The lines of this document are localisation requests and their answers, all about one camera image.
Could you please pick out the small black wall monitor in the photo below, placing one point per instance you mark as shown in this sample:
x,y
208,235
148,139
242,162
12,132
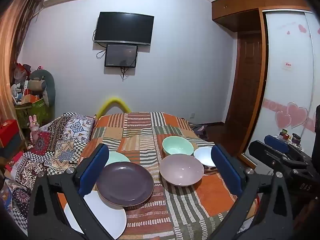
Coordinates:
x,y
121,55

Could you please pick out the patterned patchwork blanket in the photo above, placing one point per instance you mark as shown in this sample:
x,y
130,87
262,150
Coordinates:
x,y
57,142

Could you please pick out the dark blue box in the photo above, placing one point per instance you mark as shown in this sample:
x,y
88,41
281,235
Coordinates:
x,y
11,147

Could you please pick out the orange striped patchwork cloth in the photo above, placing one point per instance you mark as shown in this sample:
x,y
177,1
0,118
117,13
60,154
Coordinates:
x,y
200,192

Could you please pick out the pink bowl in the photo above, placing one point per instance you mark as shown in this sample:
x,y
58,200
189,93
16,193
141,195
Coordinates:
x,y
181,170

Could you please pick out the white printed sheet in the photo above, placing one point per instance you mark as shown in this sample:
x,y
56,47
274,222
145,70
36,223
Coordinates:
x,y
248,227

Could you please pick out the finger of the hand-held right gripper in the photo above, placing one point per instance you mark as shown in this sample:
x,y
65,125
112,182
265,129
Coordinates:
x,y
275,142
265,152

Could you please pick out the mint green plate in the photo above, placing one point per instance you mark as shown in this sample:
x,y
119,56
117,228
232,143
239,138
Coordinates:
x,y
117,157

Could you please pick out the wooden overhead cabinet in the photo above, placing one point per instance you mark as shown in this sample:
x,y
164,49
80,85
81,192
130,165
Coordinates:
x,y
237,7

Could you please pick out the black wall television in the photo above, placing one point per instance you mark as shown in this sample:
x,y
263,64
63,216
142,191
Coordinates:
x,y
123,27

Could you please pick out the small jar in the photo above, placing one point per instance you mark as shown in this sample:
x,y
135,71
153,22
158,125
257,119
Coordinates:
x,y
284,133

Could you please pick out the white plate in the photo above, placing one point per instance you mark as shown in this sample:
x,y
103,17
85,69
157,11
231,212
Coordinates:
x,y
105,217

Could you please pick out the yellow foam tube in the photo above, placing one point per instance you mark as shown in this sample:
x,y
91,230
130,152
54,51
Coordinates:
x,y
112,100

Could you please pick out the orange patterned curtain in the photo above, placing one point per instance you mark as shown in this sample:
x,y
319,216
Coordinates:
x,y
10,42

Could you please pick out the red gift bag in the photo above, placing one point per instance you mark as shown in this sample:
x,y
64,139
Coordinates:
x,y
20,72

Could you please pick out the pink bunny toy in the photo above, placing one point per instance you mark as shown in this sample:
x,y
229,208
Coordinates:
x,y
35,130

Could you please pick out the purple plate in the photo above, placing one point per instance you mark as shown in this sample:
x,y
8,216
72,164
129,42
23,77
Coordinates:
x,y
125,183

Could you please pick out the white wardrobe door heart stickers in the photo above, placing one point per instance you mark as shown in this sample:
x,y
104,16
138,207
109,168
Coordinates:
x,y
287,80

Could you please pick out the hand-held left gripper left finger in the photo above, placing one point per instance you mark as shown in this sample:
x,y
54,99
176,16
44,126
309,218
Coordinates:
x,y
97,170

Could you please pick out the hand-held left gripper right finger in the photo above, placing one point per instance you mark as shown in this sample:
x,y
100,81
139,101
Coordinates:
x,y
225,172

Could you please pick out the green cardboard box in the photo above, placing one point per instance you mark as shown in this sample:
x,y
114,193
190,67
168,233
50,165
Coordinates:
x,y
37,110

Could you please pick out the brown wooden door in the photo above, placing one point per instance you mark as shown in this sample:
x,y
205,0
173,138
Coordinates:
x,y
246,85

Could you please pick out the red box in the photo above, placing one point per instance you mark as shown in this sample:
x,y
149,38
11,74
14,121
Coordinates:
x,y
8,130

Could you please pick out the grey plush toy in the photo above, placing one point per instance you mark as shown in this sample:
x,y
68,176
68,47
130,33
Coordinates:
x,y
41,80

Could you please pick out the white spotted bowl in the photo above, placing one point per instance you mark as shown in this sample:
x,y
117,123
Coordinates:
x,y
203,156

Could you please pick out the mint green bowl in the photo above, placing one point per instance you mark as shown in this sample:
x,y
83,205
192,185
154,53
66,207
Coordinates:
x,y
177,143

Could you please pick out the dark jar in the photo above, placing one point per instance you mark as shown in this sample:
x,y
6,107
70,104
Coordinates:
x,y
296,138

